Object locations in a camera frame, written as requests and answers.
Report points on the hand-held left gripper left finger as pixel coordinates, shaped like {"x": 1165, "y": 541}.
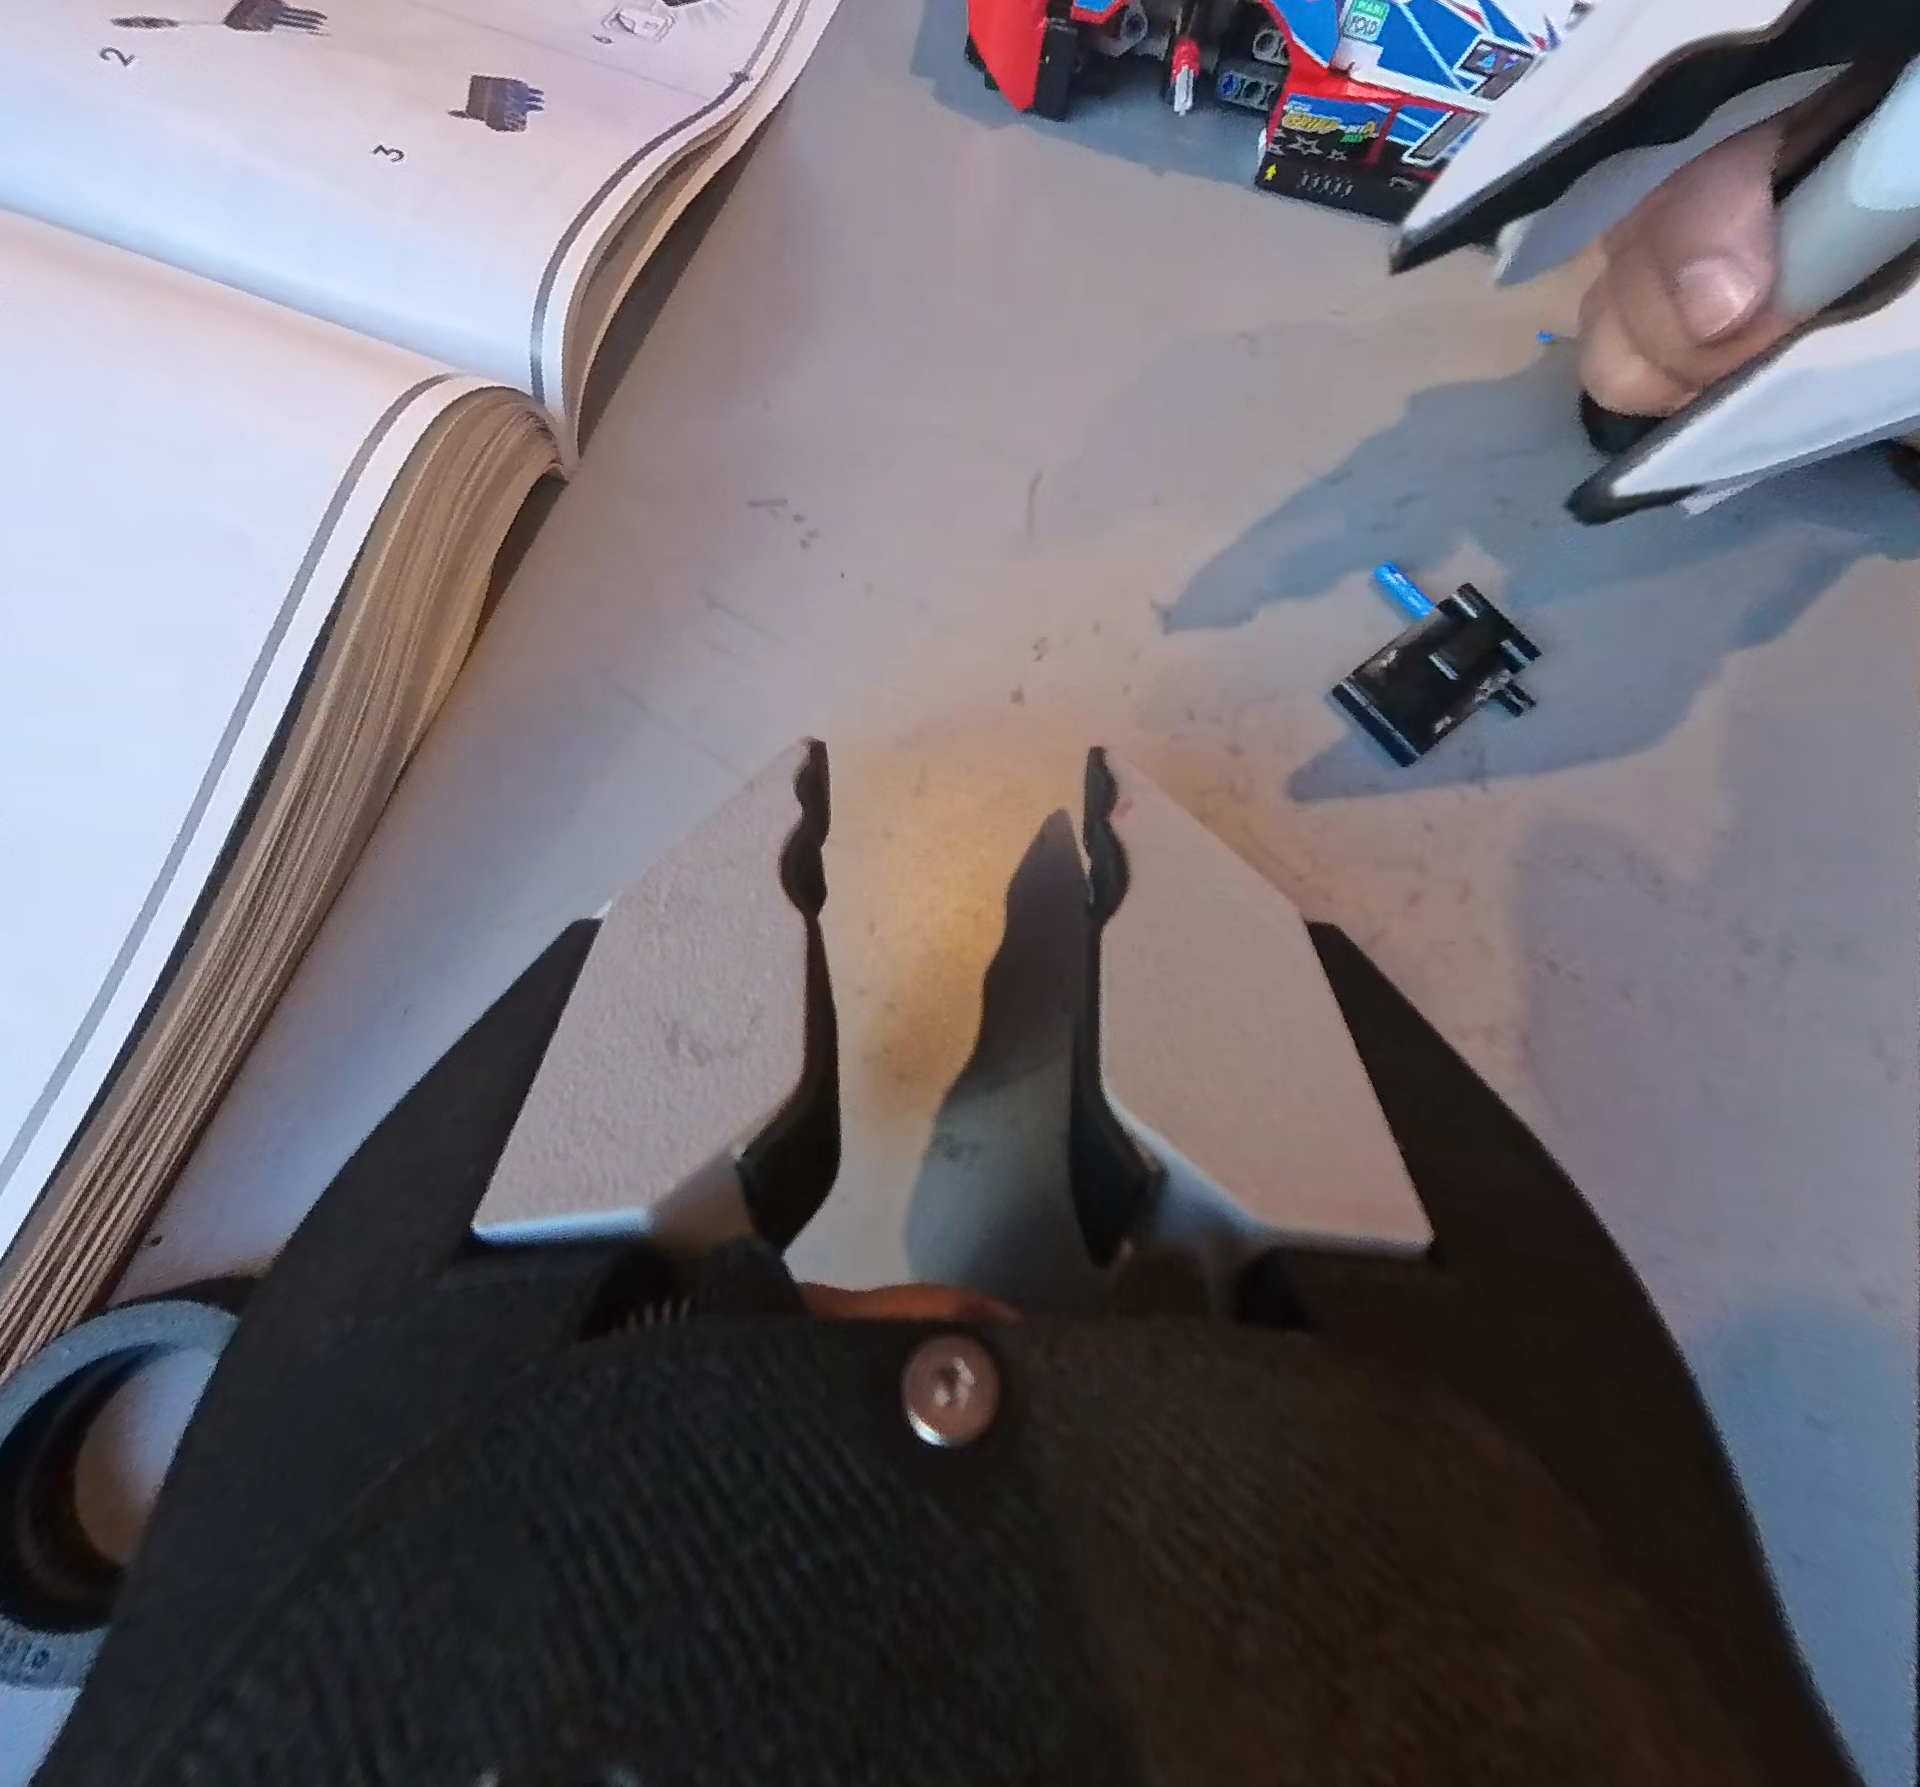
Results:
{"x": 662, "y": 1039}

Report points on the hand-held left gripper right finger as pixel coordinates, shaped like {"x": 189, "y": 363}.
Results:
{"x": 1245, "y": 1052}

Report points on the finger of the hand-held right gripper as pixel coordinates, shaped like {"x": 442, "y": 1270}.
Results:
{"x": 1801, "y": 392}
{"x": 1589, "y": 94}

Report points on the black brick assembly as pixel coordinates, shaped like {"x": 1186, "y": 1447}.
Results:
{"x": 1434, "y": 685}

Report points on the blue brick pin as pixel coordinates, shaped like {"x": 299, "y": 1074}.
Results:
{"x": 1404, "y": 591}

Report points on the instruction book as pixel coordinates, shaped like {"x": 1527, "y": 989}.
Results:
{"x": 226, "y": 542}

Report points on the grey desk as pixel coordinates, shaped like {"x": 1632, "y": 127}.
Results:
{"x": 959, "y": 469}

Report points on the person's right hand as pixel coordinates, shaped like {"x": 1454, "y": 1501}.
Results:
{"x": 1680, "y": 303}

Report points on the grey tape roll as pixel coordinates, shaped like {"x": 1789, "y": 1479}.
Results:
{"x": 60, "y": 1368}

